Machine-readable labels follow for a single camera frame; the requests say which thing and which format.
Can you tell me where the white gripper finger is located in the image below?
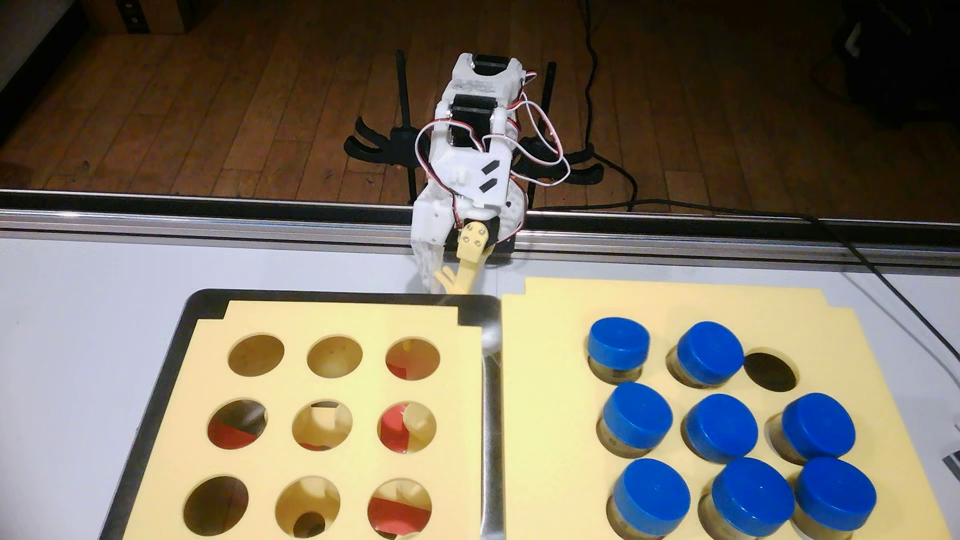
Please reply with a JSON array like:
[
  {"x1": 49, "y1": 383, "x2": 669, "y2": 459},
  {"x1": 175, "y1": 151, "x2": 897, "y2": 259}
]
[{"x1": 410, "y1": 240, "x2": 450, "y2": 294}]

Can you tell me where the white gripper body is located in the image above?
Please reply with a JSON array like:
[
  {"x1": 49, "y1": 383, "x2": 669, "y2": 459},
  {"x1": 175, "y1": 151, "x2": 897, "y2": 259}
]
[{"x1": 411, "y1": 144, "x2": 513, "y2": 249}]

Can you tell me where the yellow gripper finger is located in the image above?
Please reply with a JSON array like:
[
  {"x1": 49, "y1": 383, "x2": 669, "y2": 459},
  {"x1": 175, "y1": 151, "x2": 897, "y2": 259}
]
[{"x1": 435, "y1": 221, "x2": 496, "y2": 295}]

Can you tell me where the blue capped test tube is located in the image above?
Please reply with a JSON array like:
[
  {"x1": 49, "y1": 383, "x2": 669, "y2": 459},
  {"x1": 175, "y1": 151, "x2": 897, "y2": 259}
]
[
  {"x1": 697, "y1": 457, "x2": 796, "y2": 540},
  {"x1": 681, "y1": 393, "x2": 760, "y2": 465},
  {"x1": 666, "y1": 320, "x2": 746, "y2": 389},
  {"x1": 791, "y1": 456, "x2": 877, "y2": 540},
  {"x1": 586, "y1": 316, "x2": 651, "y2": 385},
  {"x1": 765, "y1": 393, "x2": 858, "y2": 466},
  {"x1": 597, "y1": 381, "x2": 675, "y2": 459},
  {"x1": 606, "y1": 458, "x2": 692, "y2": 540}
]

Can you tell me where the small yellow foam rack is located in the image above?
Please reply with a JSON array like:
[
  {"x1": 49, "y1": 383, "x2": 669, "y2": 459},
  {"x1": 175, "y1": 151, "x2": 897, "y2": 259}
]
[{"x1": 122, "y1": 300, "x2": 485, "y2": 540}]

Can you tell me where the metal tray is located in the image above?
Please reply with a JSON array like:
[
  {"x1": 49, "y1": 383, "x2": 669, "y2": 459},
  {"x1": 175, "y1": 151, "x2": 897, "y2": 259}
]
[{"x1": 97, "y1": 288, "x2": 505, "y2": 540}]

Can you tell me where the large yellow foam rack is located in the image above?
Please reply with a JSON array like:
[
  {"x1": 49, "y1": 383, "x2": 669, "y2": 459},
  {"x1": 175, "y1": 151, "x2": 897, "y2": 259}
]
[{"x1": 501, "y1": 275, "x2": 954, "y2": 540}]

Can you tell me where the red support under rack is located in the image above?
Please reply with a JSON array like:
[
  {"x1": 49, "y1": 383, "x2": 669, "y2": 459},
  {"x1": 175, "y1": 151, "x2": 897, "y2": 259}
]
[{"x1": 207, "y1": 351, "x2": 444, "y2": 540}]

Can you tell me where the black bag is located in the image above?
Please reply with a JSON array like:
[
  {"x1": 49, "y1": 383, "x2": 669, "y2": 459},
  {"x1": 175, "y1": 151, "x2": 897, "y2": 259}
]
[{"x1": 810, "y1": 0, "x2": 960, "y2": 129}]

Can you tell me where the black cable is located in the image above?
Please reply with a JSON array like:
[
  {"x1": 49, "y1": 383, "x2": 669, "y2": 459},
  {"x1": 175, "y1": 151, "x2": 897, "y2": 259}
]
[
  {"x1": 534, "y1": 196, "x2": 960, "y2": 342},
  {"x1": 582, "y1": 0, "x2": 639, "y2": 210}
]

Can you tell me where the aluminium table rail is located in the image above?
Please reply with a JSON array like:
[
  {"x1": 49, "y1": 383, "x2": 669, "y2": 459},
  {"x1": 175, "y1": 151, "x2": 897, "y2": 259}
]
[{"x1": 0, "y1": 187, "x2": 960, "y2": 267}]

